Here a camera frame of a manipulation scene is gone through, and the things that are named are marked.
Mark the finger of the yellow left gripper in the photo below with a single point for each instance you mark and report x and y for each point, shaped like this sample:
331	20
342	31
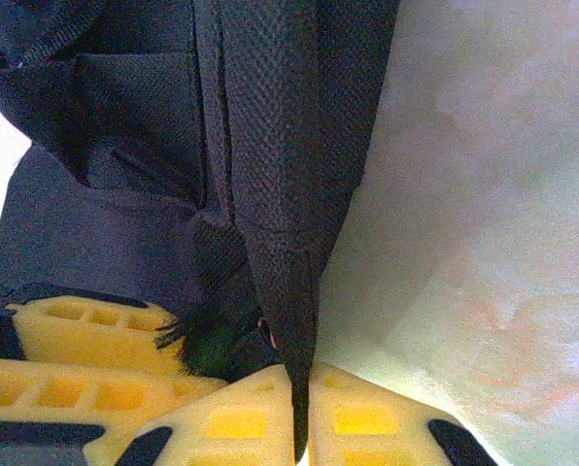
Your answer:
90	340
85	378

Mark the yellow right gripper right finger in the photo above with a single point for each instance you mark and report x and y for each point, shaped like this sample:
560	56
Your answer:
367	427

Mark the black fabric backpack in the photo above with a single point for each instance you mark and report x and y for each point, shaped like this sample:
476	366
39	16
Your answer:
173	145

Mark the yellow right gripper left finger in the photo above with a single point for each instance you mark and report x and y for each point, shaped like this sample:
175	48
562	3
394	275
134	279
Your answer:
231	422

